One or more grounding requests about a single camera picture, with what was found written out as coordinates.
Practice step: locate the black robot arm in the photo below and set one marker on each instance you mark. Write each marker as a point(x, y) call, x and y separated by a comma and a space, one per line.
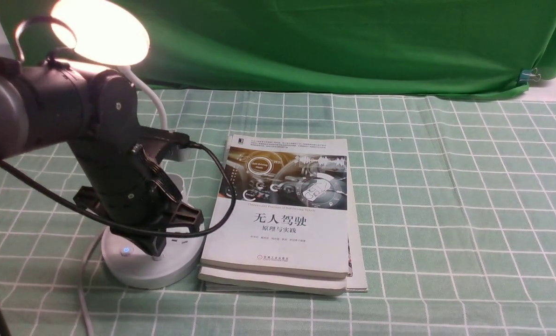
point(93, 109)

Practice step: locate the green checkered tablecloth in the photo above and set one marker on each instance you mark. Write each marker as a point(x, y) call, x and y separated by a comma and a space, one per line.
point(456, 203)

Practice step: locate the white desk lamp with base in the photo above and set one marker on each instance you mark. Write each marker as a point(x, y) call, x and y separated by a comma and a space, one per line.
point(106, 33)

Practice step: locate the green backdrop cloth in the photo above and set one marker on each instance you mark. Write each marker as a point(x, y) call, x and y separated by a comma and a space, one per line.
point(458, 49)

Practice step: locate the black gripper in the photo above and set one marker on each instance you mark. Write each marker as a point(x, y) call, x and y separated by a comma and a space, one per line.
point(129, 188)

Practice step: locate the lower white book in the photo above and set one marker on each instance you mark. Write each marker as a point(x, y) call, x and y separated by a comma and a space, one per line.
point(229, 280)

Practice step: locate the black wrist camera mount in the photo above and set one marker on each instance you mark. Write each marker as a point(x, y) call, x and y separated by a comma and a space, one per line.
point(160, 144)

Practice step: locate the top white textbook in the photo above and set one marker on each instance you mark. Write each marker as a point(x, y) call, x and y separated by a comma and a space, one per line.
point(282, 233)

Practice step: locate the thin bottom booklet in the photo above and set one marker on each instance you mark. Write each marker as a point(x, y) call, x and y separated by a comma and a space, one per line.
point(356, 252)

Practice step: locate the blue binder clip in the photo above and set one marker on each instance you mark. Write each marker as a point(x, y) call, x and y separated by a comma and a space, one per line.
point(527, 76)

